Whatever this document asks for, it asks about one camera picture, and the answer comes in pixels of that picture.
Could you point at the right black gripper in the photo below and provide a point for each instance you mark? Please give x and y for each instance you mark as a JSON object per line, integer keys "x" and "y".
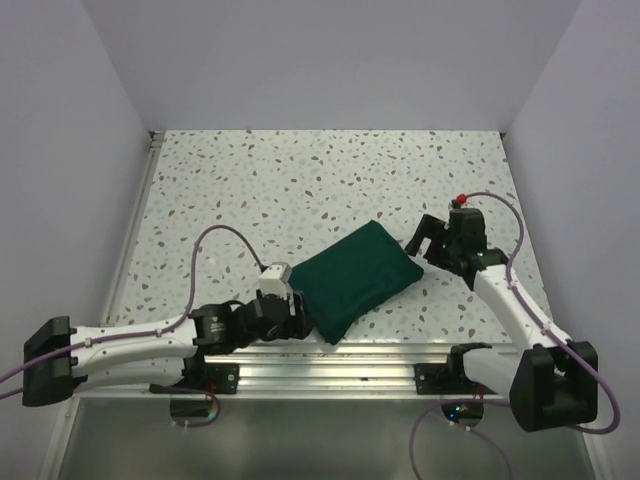
{"x": 430, "y": 228}

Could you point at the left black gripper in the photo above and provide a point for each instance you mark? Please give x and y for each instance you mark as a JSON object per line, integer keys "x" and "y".
{"x": 297, "y": 324}

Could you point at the green surgical cloth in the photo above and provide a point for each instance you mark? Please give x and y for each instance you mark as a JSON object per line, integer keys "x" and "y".
{"x": 355, "y": 275}

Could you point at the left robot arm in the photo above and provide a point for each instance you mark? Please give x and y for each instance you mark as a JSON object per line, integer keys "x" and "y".
{"x": 61, "y": 360}

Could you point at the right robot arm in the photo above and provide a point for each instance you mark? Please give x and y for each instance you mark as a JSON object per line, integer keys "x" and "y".
{"x": 550, "y": 382}

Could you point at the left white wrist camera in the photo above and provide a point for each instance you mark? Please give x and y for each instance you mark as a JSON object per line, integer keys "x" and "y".
{"x": 274, "y": 280}

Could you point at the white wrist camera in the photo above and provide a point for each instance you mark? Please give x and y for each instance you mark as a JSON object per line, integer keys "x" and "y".
{"x": 274, "y": 280}
{"x": 458, "y": 202}

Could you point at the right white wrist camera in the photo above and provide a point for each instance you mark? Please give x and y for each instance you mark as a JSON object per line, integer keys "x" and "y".
{"x": 458, "y": 202}

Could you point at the aluminium front rail frame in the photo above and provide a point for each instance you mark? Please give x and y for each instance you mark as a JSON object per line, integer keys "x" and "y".
{"x": 299, "y": 370}

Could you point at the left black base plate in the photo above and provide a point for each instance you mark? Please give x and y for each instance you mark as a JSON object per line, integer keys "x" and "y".
{"x": 220, "y": 375}

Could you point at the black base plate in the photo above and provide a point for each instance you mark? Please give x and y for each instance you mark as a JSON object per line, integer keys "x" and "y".
{"x": 448, "y": 378}
{"x": 220, "y": 375}

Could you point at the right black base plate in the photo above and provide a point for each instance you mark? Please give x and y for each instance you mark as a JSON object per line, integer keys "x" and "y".
{"x": 448, "y": 378}

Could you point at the aluminium left side rail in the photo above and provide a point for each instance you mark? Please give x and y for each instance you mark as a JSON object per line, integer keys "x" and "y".
{"x": 156, "y": 140}

